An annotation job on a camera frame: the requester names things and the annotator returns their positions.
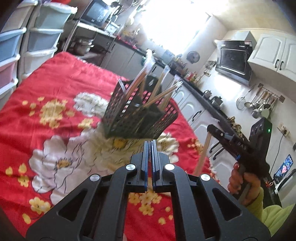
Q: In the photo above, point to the right plastic drawer tower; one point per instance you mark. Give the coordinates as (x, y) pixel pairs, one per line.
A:
(44, 28)

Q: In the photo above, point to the black box with green light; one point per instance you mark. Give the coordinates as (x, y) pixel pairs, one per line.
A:
(259, 137)

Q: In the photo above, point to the dark green plastic utensil basket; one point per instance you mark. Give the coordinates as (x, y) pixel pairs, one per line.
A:
(129, 119)

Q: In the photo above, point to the metal shelf rack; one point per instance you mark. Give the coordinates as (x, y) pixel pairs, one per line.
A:
(104, 42)

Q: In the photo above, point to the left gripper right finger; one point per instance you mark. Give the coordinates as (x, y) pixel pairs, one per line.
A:
(202, 208)

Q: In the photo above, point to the dark steel kettle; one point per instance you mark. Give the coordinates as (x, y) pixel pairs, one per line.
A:
(216, 102)

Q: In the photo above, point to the black microwave oven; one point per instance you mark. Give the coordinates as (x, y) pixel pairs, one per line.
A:
(96, 13)

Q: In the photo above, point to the plastic drawer tower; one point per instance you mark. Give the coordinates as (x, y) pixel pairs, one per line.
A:
(44, 28)
(11, 38)

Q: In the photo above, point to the wrapped chopsticks pair right basket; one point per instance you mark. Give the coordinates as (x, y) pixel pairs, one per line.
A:
(164, 93)

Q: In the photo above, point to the wrapped chopsticks pair basket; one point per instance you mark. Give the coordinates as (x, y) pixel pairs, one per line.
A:
(164, 73)
(164, 93)

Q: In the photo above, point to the person's right hand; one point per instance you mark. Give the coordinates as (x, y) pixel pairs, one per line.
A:
(247, 182)

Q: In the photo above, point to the wrapped chopsticks pair centre basket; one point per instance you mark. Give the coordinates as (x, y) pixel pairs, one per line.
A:
(164, 73)

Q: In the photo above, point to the smartphone with lit screen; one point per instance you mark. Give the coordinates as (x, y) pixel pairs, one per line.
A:
(283, 169)

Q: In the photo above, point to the green sleeve forearm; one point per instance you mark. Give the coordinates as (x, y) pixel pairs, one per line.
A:
(272, 216)

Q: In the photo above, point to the white upper wall cabinet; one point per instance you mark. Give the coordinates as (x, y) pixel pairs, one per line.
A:
(273, 61)

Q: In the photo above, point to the small wall fan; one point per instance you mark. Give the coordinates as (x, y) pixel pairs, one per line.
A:
(193, 57)

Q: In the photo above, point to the wrapped chopsticks pair in basket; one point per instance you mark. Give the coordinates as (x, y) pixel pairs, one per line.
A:
(148, 64)

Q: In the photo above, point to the steel pot on shelf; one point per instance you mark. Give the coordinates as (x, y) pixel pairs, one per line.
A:
(82, 46)

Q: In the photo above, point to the red floral tablecloth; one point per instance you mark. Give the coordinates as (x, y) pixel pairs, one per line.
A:
(52, 139)

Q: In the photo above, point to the chopsticks pair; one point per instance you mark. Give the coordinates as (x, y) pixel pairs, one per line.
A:
(148, 64)
(199, 167)

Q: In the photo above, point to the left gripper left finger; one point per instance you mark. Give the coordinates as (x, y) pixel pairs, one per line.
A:
(96, 209)

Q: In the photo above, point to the black range hood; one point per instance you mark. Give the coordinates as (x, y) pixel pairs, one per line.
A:
(233, 55)

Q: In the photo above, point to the left plastic drawer tower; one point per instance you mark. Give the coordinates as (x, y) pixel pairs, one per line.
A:
(11, 38)

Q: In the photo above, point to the hanging ladles and utensils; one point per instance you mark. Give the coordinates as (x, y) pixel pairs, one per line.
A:
(263, 102)

